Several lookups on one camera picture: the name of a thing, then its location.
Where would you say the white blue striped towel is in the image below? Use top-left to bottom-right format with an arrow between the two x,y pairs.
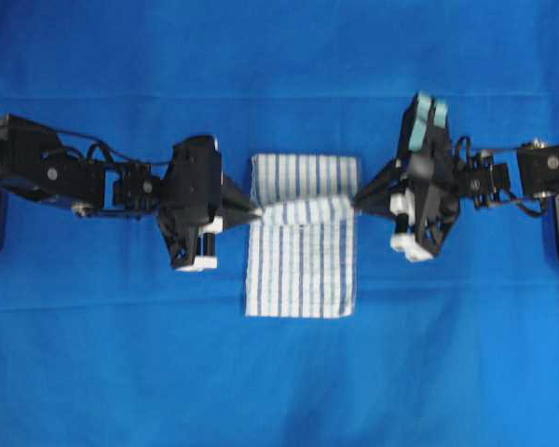
245,154 -> 361,318

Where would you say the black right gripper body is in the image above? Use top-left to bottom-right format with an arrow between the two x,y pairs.
389,91 -> 460,262

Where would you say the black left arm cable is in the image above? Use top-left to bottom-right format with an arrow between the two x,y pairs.
50,129 -> 173,169

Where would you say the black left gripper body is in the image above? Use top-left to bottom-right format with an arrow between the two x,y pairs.
157,135 -> 222,270

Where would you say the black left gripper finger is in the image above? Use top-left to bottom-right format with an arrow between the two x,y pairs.
221,172 -> 256,215
220,209 -> 263,231

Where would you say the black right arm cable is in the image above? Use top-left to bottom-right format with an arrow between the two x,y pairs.
454,134 -> 549,216

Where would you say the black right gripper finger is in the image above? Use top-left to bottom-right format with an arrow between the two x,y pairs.
353,158 -> 403,203
352,185 -> 404,221

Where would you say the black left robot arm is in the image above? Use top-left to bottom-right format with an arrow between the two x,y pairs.
0,115 -> 263,272

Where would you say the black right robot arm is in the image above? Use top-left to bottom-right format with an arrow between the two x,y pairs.
352,91 -> 559,262

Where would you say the blue table cloth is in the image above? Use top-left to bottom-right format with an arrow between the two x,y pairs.
0,1 -> 559,446

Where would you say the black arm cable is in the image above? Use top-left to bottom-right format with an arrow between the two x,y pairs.
454,134 -> 549,216
50,129 -> 173,169

